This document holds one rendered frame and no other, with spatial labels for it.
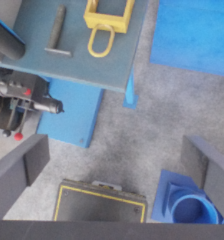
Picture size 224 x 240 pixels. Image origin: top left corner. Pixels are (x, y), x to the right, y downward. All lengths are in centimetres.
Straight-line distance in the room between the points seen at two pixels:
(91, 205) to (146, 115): 91
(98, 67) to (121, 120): 106
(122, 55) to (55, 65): 26
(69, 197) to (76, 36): 115
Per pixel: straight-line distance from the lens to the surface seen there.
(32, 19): 90
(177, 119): 173
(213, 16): 129
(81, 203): 149
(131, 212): 144
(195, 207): 167
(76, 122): 166
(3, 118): 151
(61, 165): 184
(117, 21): 70
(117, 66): 68
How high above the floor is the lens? 168
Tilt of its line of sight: 79 degrees down
